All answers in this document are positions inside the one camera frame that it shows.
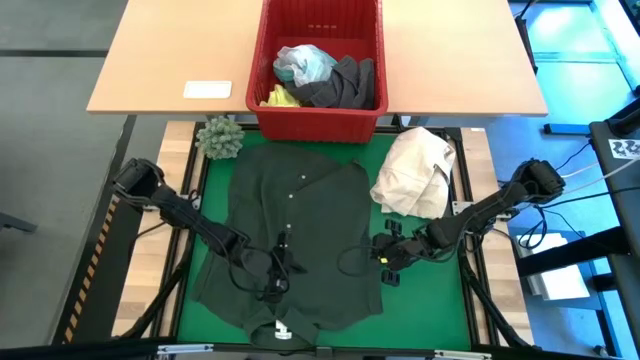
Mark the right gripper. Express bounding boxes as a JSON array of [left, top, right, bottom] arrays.
[[372, 219, 441, 287]]

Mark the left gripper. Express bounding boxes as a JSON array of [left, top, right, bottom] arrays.
[[244, 230, 306, 303]]

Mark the dark green button shirt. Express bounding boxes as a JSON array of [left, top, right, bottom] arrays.
[[189, 143, 385, 351]]

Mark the red plastic laundry bin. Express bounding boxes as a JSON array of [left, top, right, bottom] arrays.
[[245, 0, 390, 145]]

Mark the cream folded garment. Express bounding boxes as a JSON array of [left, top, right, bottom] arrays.
[[369, 126, 457, 221]]

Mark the wooden table board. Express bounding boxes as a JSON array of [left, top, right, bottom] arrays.
[[112, 121, 201, 339], [452, 127, 535, 346]]

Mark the pale green artificial plant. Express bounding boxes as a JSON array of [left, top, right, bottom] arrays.
[[194, 115, 246, 161]]

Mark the yellow garment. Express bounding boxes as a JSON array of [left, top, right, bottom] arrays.
[[259, 83, 302, 108]]

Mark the white box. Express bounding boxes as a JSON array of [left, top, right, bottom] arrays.
[[519, 232, 592, 302]]

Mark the dark grey garment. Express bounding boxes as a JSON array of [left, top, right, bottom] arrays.
[[283, 54, 376, 110]]

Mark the yellow black hazard strip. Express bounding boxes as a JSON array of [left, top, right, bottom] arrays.
[[62, 197, 121, 346]]

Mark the white rectangular card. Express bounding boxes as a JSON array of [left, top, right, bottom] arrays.
[[182, 80, 234, 100]]

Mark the light wooden desk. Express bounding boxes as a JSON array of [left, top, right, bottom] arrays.
[[86, 0, 549, 118]]

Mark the pale blue white garment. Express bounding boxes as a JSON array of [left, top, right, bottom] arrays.
[[272, 43, 339, 89]]

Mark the black desk foot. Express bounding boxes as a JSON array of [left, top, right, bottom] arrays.
[[543, 123, 592, 136]]

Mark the black crossbar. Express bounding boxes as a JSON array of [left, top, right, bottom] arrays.
[[0, 337, 640, 360]]

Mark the black side table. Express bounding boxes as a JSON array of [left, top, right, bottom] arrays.
[[588, 97, 640, 360]]

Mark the white fiducial marker card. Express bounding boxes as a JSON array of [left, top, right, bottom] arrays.
[[607, 138, 640, 161]]

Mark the black desk leg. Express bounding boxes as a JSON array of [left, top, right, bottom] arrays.
[[514, 0, 540, 76]]

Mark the dark chair leg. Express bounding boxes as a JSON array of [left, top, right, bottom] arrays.
[[0, 212, 39, 235]]

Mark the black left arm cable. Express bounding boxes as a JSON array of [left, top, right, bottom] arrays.
[[227, 249, 291, 296]]

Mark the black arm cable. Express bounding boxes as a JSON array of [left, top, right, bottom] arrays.
[[227, 249, 291, 296], [337, 243, 381, 279]]

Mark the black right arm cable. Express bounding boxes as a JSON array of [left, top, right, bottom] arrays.
[[337, 243, 381, 279]]

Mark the black cable sleeve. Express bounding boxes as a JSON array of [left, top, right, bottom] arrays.
[[119, 259, 190, 341], [458, 249, 532, 349]]

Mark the silver metal bracket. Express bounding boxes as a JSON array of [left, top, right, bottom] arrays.
[[156, 342, 215, 357], [433, 349, 494, 360]]

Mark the black table frame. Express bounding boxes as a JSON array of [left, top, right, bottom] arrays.
[[149, 121, 501, 351]]

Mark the black floor cable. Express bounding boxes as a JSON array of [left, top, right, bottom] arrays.
[[542, 185, 640, 210]]

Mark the white floor cable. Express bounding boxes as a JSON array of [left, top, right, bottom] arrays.
[[559, 157, 640, 194]]

